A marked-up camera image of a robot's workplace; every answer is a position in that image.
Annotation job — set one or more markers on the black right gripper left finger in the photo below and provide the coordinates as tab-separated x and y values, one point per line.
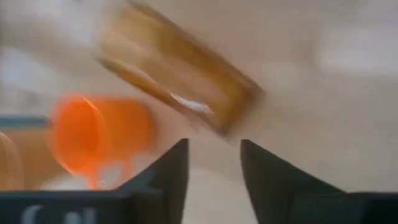
168	186

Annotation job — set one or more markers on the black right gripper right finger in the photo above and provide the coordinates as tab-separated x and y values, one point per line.
273	193

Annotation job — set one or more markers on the orange plastic mug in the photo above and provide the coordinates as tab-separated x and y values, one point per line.
93	137

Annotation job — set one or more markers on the amber faceted glass tumbler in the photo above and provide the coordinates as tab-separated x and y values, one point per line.
186	65

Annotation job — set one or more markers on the mustard yellow plastic cup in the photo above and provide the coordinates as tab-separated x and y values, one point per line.
11	168

